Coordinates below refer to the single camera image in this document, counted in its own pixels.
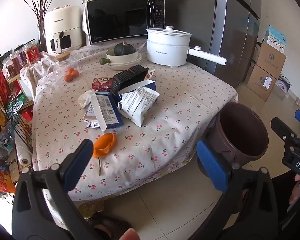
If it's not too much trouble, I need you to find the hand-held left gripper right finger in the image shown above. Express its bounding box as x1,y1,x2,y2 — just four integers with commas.
190,140,294,240

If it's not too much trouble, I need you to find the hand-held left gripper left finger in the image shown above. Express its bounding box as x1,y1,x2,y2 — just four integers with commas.
12,139,100,240

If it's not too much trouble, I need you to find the orange peel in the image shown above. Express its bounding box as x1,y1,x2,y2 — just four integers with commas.
93,132,117,158

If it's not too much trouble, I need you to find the brown plastic trash bin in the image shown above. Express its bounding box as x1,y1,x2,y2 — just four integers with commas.
206,102,269,167

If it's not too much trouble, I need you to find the silver foil wrapper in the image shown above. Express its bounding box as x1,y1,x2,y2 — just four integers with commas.
83,104,102,129

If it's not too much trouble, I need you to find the white tissue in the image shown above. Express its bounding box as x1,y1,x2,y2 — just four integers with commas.
77,90,99,108

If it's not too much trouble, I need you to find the red cartoon drink can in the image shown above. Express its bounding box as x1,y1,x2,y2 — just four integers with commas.
92,77,113,92

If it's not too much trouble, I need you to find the white snack bag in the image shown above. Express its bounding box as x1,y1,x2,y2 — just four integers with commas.
119,86,160,127

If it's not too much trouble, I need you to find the black plastic food tray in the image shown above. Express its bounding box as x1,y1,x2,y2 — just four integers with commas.
111,64,150,96

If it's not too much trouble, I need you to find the blue and white wrapper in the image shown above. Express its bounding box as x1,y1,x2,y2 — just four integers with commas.
119,79,157,100

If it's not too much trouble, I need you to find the person's right hand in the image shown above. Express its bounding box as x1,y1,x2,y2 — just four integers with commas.
289,174,300,205

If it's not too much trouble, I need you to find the person's left hand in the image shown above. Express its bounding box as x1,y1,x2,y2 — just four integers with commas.
114,227,140,240

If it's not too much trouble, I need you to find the white and purple bag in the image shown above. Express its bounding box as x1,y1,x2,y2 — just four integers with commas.
275,74,292,98

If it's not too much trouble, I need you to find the cardboard box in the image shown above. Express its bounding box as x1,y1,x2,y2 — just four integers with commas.
256,41,287,79
247,65,277,102

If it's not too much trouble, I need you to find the white twine spool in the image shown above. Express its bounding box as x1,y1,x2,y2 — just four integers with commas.
15,135,32,167

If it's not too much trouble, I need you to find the brown slipper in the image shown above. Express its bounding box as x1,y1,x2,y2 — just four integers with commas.
86,215,132,240

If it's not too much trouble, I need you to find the cherry print tablecloth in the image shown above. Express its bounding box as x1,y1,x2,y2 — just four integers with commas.
20,36,238,202

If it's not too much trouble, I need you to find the orange snack packet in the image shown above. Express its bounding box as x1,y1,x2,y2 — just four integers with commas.
0,162,18,194

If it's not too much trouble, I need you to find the blue and white carton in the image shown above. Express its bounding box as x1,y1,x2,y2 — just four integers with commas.
264,25,288,53

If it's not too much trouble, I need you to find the glass teapot with wooden lid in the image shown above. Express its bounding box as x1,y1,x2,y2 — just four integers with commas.
47,52,81,82

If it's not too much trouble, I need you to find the stack of white bowls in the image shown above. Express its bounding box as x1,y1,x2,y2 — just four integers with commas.
99,49,142,65

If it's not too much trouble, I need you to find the grey refrigerator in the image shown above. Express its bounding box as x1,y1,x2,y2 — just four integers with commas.
205,0,262,87

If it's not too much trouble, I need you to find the white electric cooking pot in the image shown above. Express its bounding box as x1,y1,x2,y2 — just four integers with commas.
146,26,227,68

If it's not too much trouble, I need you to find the green pumpkin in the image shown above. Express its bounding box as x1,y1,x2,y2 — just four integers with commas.
114,41,137,56

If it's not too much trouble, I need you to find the glass vase with dry branches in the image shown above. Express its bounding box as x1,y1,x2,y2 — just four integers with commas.
22,0,52,52

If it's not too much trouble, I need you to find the cream air fryer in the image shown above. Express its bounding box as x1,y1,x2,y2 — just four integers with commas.
44,6,82,54

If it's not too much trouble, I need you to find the black microwave oven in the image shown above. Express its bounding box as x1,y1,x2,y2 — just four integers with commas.
82,0,165,45

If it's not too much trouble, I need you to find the black wire rack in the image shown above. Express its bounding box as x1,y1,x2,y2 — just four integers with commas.
0,97,33,150

